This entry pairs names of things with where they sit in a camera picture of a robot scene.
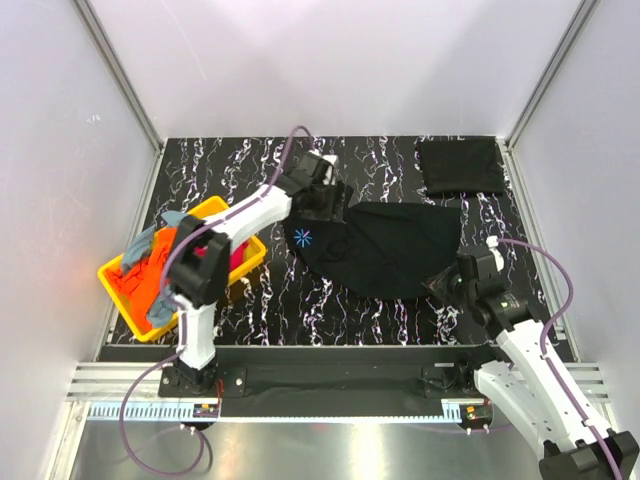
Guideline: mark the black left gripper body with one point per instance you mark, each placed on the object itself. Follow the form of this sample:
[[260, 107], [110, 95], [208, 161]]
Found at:
[[329, 192]]

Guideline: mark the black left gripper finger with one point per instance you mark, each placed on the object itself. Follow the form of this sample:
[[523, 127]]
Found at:
[[316, 211], [346, 200]]

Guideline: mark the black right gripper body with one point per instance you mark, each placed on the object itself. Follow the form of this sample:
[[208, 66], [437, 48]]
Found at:
[[460, 290]]

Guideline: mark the black t-shirt with blue logo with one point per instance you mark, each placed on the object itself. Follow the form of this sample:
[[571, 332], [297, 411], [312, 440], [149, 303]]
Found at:
[[386, 251]]

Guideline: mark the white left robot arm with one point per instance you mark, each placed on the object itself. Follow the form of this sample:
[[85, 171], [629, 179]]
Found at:
[[197, 270]]

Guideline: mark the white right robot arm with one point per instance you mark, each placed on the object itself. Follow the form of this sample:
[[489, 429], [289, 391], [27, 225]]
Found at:
[[521, 374]]

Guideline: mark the red t-shirt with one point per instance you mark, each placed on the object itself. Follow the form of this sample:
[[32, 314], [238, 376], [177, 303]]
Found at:
[[237, 257]]

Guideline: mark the yellow plastic bin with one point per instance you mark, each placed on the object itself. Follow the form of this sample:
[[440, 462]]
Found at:
[[254, 256]]

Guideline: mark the folded black t-shirt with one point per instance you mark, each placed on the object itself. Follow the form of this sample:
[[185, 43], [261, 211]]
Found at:
[[469, 166]]

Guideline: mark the light blue grey t-shirt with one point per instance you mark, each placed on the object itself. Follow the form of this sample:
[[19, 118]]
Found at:
[[141, 245]]

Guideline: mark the orange t-shirt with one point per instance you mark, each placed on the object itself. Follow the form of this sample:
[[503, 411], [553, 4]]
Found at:
[[140, 287]]

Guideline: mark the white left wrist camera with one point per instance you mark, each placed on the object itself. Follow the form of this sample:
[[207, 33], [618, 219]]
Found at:
[[330, 162]]

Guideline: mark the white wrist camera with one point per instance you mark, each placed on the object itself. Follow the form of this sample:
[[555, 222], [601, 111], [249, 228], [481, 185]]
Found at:
[[492, 242], [330, 162]]

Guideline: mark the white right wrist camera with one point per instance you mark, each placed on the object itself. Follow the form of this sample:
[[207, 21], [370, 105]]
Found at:
[[492, 242]]

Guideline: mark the aluminium frame post right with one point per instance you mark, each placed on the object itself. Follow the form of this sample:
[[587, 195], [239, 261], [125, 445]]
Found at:
[[578, 22]]

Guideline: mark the aluminium frame post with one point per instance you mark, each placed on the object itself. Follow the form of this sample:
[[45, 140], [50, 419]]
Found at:
[[578, 22], [113, 64]]

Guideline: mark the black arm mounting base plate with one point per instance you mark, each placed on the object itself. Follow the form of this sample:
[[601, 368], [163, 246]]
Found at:
[[325, 377]]

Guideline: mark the aluminium frame post left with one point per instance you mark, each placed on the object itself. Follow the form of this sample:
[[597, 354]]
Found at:
[[113, 64]]

